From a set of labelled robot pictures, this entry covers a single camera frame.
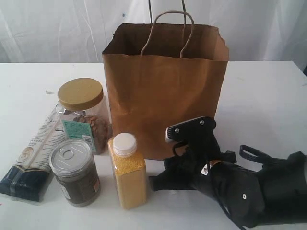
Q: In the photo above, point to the white backdrop curtain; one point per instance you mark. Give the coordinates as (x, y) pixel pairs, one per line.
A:
(79, 30)

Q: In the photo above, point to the yellow millet bottle white cap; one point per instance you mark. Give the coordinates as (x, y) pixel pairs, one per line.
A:
(129, 170)

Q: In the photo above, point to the nut jar with gold lid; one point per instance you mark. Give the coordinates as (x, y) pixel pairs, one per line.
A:
(83, 112)

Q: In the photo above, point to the dark jar with metal lid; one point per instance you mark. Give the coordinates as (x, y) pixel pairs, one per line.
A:
(73, 165)

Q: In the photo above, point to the large brown paper shopping bag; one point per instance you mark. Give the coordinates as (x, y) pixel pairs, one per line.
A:
(160, 74)

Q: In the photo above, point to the blue white spaghetti packet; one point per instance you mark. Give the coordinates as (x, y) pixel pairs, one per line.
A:
(28, 177)

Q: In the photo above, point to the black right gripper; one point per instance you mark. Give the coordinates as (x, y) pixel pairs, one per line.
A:
(181, 169)

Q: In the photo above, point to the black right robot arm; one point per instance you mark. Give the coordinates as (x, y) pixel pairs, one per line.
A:
(277, 194)

